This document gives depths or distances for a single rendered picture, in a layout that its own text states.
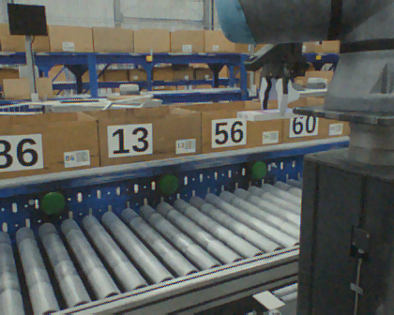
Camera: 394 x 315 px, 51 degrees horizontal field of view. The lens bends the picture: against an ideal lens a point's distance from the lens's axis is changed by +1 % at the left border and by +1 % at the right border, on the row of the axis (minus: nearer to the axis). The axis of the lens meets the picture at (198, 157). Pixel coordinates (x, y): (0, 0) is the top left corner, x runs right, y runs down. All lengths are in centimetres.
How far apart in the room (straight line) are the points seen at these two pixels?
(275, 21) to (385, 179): 28
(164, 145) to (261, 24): 91
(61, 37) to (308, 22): 542
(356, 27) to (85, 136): 97
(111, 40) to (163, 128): 470
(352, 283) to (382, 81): 31
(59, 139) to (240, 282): 73
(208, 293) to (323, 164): 46
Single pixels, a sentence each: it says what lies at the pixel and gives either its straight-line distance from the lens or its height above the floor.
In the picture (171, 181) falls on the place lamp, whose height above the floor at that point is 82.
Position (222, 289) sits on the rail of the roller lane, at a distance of 102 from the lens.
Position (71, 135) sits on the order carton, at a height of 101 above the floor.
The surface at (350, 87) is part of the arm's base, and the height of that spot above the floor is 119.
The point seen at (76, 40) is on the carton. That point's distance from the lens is 600.
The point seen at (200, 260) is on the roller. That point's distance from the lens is 107.
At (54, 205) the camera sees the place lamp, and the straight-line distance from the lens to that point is 135.
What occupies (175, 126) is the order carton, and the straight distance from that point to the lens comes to 150.
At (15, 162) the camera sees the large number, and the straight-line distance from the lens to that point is 138.
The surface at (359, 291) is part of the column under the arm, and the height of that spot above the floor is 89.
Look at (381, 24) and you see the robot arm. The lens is 64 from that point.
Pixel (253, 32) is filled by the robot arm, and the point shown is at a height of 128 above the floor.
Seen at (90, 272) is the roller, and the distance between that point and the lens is 105.
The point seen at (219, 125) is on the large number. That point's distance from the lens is 158.
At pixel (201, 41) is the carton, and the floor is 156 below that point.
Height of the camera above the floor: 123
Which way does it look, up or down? 13 degrees down
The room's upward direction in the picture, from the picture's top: 1 degrees counter-clockwise
